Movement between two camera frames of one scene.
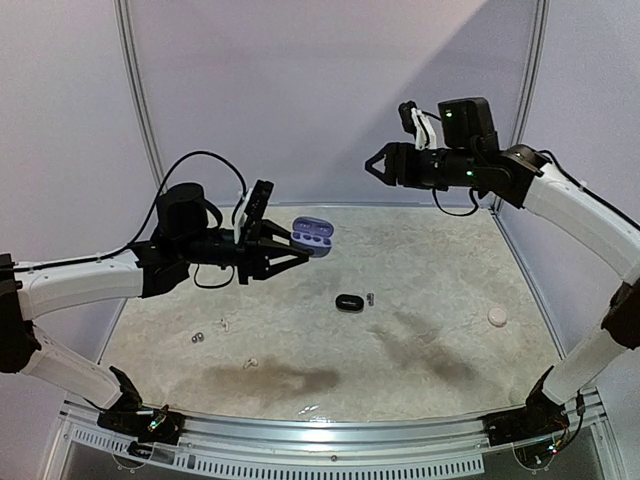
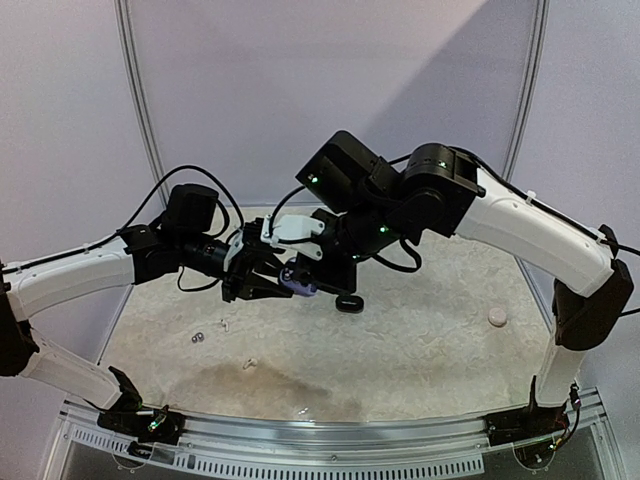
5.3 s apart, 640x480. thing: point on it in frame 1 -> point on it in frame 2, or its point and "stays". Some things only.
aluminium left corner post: x=138 y=90 stays
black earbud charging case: x=349 y=303 stays
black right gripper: x=400 y=165 -> x=329 y=270
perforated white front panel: x=165 y=457 stays
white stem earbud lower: x=251 y=361 stays
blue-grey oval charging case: x=312 y=233 -> x=287 y=278
